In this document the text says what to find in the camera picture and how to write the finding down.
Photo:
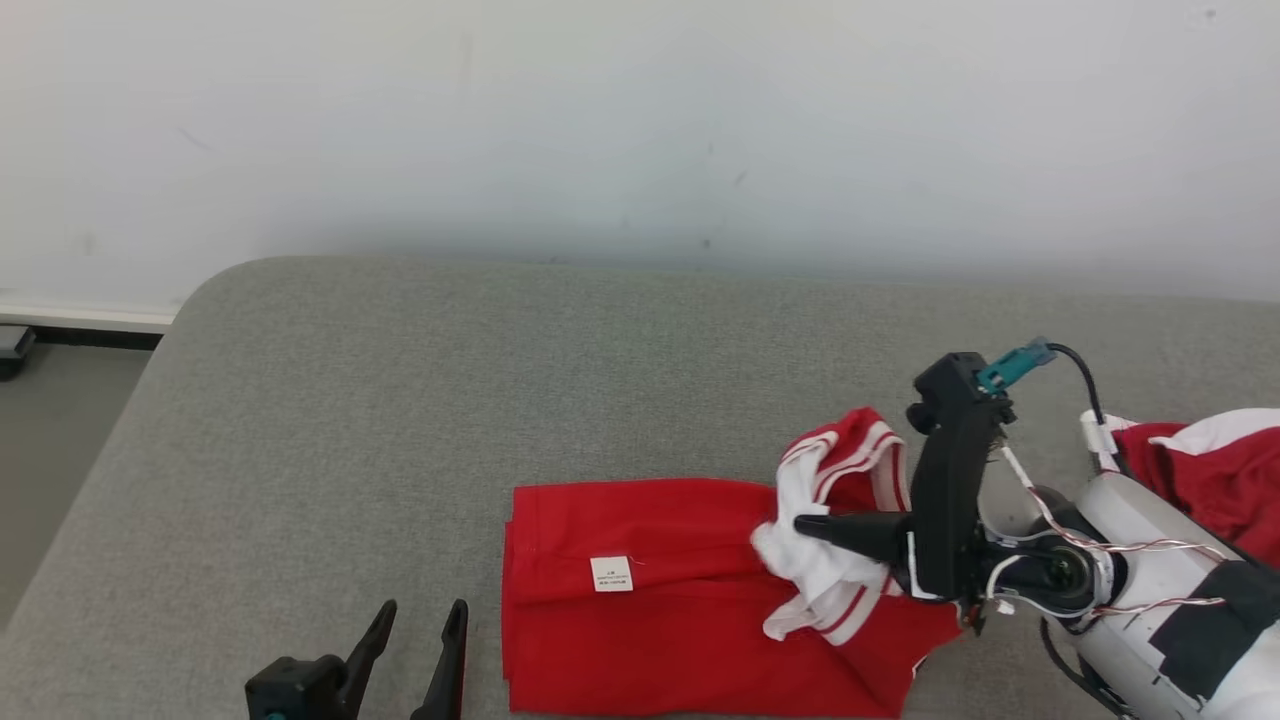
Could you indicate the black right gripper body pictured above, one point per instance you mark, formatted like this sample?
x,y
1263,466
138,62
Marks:
x,y
945,520

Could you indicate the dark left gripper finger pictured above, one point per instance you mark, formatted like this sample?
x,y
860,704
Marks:
x,y
365,650
448,670

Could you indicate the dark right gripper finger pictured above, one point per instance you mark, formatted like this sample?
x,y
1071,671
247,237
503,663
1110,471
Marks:
x,y
860,537

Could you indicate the red white jersey shirt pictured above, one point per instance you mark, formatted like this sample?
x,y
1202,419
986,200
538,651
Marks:
x,y
680,630

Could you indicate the red Bulls shorts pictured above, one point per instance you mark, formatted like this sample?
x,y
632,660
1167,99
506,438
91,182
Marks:
x,y
1220,490

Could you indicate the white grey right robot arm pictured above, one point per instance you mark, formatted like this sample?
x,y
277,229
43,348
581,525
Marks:
x,y
1130,650

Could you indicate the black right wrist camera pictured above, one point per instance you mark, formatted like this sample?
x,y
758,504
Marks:
x,y
950,385

